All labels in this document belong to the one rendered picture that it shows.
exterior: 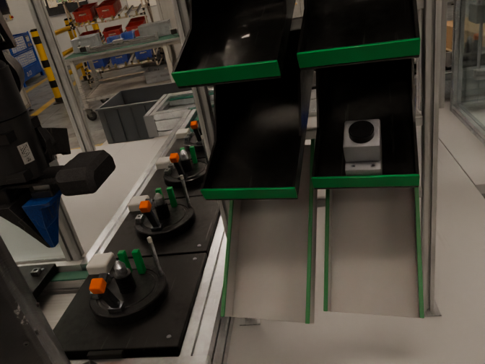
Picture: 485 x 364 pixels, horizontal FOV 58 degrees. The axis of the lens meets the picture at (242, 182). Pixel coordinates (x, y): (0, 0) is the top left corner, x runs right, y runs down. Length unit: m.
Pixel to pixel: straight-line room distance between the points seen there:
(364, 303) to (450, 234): 0.44
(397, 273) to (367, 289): 0.05
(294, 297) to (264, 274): 0.06
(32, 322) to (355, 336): 0.62
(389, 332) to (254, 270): 0.28
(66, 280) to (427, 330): 0.71
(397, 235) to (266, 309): 0.23
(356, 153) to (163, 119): 1.47
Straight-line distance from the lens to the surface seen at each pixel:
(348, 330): 0.84
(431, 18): 0.65
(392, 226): 0.70
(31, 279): 1.02
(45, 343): 0.32
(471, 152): 1.46
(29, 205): 0.50
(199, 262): 0.87
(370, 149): 0.55
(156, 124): 1.96
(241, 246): 0.71
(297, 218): 0.70
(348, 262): 0.69
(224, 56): 0.57
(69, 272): 1.03
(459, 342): 0.84
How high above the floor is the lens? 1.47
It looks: 26 degrees down
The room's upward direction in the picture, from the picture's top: 11 degrees counter-clockwise
